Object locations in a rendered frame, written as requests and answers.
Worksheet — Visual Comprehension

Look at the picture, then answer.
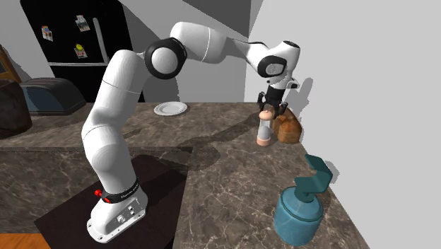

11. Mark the brown bread loaf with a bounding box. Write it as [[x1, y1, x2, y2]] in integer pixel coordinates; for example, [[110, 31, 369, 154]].
[[269, 106, 303, 144]]

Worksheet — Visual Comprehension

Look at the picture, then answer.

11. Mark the teal spray bottle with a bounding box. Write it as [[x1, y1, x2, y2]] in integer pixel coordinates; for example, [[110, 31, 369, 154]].
[[273, 154, 334, 248]]

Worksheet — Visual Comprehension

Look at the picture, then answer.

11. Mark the dark brown rounded object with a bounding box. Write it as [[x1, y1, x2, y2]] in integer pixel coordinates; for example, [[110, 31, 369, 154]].
[[0, 79, 33, 140]]

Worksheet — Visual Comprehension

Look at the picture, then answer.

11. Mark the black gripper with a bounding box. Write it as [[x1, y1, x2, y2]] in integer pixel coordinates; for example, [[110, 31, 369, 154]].
[[257, 85, 289, 120]]

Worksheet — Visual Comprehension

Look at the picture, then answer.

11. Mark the white plate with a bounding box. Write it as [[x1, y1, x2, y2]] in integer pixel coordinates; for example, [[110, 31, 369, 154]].
[[153, 101, 188, 117]]

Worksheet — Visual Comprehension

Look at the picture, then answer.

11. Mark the black refrigerator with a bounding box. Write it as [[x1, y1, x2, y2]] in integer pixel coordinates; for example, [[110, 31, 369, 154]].
[[19, 0, 146, 103]]

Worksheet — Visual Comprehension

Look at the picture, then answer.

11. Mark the black bread box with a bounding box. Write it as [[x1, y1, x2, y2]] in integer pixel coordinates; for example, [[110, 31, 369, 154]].
[[19, 76, 87, 117]]

